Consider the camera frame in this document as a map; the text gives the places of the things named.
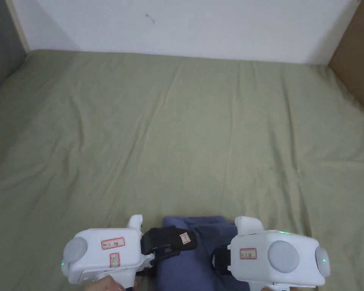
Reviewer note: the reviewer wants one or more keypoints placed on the bed with pale green sheet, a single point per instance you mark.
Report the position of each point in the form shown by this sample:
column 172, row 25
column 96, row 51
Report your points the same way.
column 170, row 136

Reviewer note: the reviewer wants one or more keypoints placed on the blue garment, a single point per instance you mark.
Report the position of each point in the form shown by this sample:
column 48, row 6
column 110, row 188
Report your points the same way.
column 186, row 271

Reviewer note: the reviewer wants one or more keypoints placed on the brown cardboard carton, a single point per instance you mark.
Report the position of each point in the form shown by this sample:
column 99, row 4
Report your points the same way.
column 356, row 66

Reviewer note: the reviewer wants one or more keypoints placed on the grey padded headboard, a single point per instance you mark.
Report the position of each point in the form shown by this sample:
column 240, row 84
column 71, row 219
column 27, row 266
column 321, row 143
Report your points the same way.
column 1, row 39

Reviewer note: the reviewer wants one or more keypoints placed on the person's left hand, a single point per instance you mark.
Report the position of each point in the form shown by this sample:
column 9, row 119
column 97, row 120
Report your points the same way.
column 106, row 285

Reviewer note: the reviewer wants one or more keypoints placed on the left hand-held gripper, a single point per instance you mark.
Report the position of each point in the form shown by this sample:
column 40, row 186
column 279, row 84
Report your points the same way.
column 100, row 251

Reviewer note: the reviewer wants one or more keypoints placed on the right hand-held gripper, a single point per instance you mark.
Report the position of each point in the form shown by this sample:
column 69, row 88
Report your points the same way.
column 279, row 257

